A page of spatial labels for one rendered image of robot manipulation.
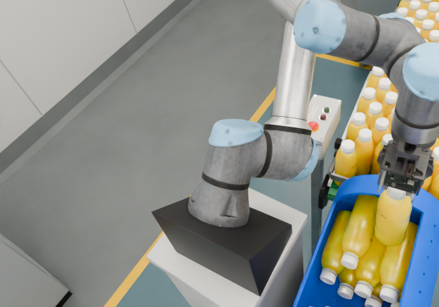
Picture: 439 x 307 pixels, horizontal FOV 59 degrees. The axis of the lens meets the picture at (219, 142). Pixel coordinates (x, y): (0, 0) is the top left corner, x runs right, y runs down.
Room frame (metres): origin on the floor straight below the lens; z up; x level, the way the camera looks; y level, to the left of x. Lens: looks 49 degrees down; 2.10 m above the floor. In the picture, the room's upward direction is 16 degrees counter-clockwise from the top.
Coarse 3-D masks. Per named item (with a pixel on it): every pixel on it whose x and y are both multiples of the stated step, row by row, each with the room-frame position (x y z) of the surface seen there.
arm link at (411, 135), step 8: (392, 120) 0.39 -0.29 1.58; (392, 128) 0.39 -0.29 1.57; (400, 128) 0.37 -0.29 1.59; (408, 128) 0.35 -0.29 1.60; (416, 128) 0.35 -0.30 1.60; (432, 128) 0.34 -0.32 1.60; (400, 136) 0.36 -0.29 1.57; (408, 136) 0.35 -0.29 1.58; (416, 136) 0.35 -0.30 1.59; (424, 136) 0.34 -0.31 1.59; (432, 136) 0.34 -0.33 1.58; (416, 144) 0.35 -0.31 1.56
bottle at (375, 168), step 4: (380, 144) 0.70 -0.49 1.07; (376, 148) 0.70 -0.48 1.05; (380, 148) 0.69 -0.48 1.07; (376, 152) 0.69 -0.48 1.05; (376, 156) 0.69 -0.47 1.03; (376, 160) 0.68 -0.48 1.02; (372, 164) 0.70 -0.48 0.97; (376, 164) 0.68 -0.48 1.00; (372, 168) 0.69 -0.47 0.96; (376, 168) 0.68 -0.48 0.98; (372, 172) 0.69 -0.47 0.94; (376, 172) 0.67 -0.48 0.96
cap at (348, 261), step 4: (344, 256) 0.37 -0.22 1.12; (348, 256) 0.36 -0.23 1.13; (344, 260) 0.36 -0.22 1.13; (348, 260) 0.35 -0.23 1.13; (352, 260) 0.35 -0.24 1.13; (356, 260) 0.35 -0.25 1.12; (344, 264) 0.36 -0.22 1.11; (348, 264) 0.35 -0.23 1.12; (352, 264) 0.34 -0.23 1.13; (356, 264) 0.34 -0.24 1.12; (352, 268) 0.34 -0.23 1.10
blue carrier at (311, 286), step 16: (368, 176) 0.51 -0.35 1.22; (352, 192) 0.49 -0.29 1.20; (368, 192) 0.47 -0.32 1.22; (336, 208) 0.53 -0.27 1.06; (352, 208) 0.53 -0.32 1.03; (416, 208) 0.39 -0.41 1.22; (432, 208) 0.39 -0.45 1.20; (416, 224) 0.42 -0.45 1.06; (432, 224) 0.36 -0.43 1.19; (320, 240) 0.42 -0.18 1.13; (416, 240) 0.33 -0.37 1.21; (432, 240) 0.32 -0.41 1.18; (320, 256) 0.41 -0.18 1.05; (416, 256) 0.29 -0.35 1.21; (432, 256) 0.29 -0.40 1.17; (320, 272) 0.38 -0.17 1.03; (416, 272) 0.26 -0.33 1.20; (432, 272) 0.26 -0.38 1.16; (304, 288) 0.34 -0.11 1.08; (320, 288) 0.35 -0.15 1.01; (336, 288) 0.35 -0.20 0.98; (416, 288) 0.23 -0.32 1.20; (432, 288) 0.24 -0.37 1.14; (304, 304) 0.31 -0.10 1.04; (320, 304) 0.31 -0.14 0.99; (336, 304) 0.31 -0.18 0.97; (352, 304) 0.30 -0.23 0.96; (384, 304) 0.27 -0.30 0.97; (400, 304) 0.21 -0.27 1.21; (416, 304) 0.20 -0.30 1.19
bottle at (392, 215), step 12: (384, 192) 0.40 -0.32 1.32; (384, 204) 0.38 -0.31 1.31; (396, 204) 0.37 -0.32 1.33; (408, 204) 0.36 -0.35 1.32; (384, 216) 0.37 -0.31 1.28; (396, 216) 0.36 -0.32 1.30; (408, 216) 0.36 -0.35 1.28; (384, 228) 0.36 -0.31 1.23; (396, 228) 0.35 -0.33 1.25; (384, 240) 0.36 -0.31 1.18; (396, 240) 0.35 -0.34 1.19
